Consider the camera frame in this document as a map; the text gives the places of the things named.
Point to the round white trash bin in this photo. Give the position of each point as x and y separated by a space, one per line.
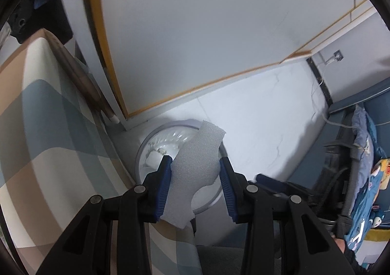
170 137

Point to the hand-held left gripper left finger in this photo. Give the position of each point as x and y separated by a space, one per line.
163 189

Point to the blue printed blanket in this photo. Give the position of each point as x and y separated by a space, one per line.
365 156

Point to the person's right forearm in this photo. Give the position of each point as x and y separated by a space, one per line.
353 262

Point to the wall socket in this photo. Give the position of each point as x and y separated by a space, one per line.
338 55

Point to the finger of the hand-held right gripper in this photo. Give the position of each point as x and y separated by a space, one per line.
274 183

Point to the white foam piece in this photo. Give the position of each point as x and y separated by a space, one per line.
195 165

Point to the black backpack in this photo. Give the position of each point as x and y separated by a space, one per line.
335 171

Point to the dark blue bed frame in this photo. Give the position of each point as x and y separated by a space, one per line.
350 101

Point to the white tissue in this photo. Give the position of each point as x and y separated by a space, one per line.
154 158

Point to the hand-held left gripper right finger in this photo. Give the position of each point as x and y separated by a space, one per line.
228 192

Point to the checked tablecloth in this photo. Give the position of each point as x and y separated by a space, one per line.
45 140

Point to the wooden table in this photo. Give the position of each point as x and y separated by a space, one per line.
76 70

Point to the white wardrobe with wooden trim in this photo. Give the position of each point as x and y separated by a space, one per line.
198 34

